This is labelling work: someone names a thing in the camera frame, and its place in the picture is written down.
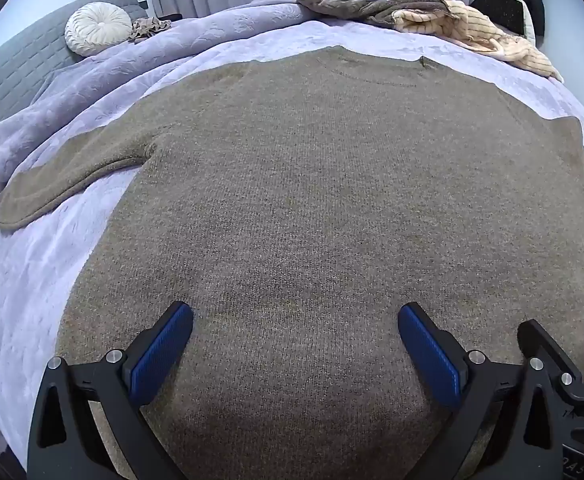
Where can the pale grey garment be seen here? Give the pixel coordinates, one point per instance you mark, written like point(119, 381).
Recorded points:
point(530, 25)

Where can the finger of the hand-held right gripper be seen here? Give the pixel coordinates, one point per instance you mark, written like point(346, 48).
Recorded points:
point(551, 350)

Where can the grey quilted headboard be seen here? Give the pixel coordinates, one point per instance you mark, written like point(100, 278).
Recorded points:
point(12, 70)

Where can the brown fleece garment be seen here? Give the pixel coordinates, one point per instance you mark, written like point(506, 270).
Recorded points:
point(371, 10)

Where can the beige crumpled cloth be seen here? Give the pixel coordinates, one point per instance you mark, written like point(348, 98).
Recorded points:
point(148, 27)

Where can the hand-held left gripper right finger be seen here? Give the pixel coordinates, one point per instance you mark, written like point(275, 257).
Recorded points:
point(429, 355)

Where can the lavender embossed bed cover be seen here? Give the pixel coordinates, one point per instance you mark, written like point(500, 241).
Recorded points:
point(32, 285)

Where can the black glitter cloth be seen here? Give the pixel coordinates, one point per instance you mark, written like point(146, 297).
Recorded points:
point(499, 7)

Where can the brown knit sweater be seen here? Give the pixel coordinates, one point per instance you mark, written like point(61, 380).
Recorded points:
point(332, 200)

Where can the cream striped garment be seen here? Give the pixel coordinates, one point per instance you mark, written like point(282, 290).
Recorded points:
point(476, 30)

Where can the lavender plush comforter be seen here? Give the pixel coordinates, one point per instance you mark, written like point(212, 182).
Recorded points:
point(47, 110)

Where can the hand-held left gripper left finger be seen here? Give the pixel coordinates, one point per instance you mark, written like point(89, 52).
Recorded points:
point(164, 350)

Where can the round white pleated pillow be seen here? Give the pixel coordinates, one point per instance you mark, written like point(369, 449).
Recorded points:
point(97, 29)

